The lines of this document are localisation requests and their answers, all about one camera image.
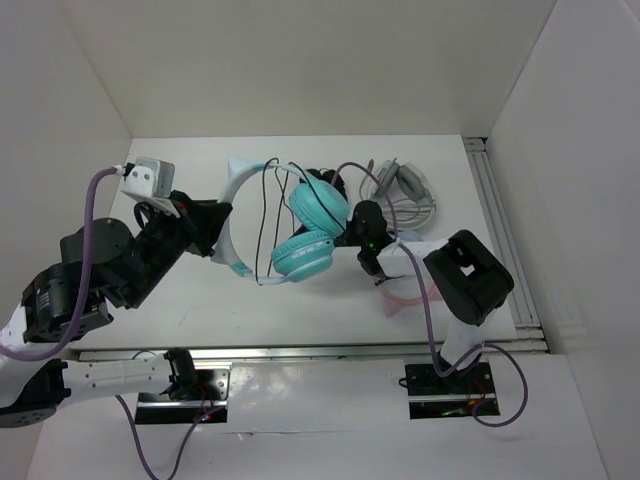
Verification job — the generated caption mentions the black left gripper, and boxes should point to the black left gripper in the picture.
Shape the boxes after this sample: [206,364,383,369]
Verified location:
[121,189,233,309]

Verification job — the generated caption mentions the thin black audio cable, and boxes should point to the thin black audio cable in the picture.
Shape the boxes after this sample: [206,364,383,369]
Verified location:
[253,157,351,286]

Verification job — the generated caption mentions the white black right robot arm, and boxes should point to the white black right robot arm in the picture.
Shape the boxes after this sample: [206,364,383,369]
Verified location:
[335,201,514,392]

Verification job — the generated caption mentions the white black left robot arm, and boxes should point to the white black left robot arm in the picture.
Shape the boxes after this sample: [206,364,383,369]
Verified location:
[1,192,232,428]

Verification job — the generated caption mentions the small black headphones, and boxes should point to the small black headphones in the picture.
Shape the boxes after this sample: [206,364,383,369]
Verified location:
[289,169,350,237]

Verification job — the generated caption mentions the pink blue cat-ear headphones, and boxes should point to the pink blue cat-ear headphones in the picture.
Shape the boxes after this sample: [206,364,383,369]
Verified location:
[377,230,443,318]

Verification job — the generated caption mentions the white grey gaming headset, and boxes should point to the white grey gaming headset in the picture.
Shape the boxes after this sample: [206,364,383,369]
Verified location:
[358,158,437,231]

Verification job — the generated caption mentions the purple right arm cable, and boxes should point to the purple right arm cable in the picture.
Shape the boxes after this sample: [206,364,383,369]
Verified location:
[329,162,530,429]

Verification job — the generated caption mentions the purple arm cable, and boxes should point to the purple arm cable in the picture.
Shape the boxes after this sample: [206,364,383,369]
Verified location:
[0,167,221,479]
[329,162,530,429]

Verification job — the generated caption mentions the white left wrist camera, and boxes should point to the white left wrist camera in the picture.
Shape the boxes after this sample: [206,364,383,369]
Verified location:
[120,157,178,217]

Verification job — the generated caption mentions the aluminium table edge rail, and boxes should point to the aluminium table edge rail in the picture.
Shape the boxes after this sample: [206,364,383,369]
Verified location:
[79,338,549,362]

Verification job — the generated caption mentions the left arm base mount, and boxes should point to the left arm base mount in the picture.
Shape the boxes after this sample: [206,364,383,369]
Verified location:
[134,365,231,426]

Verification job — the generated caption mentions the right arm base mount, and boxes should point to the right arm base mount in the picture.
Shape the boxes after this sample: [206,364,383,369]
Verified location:
[398,362,500,420]

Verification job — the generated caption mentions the aluminium side rail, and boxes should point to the aluminium side rail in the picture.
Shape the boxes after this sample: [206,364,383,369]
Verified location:
[462,137,549,354]

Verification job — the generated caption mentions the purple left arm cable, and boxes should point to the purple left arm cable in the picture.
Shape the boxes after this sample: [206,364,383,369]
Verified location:
[0,167,221,479]

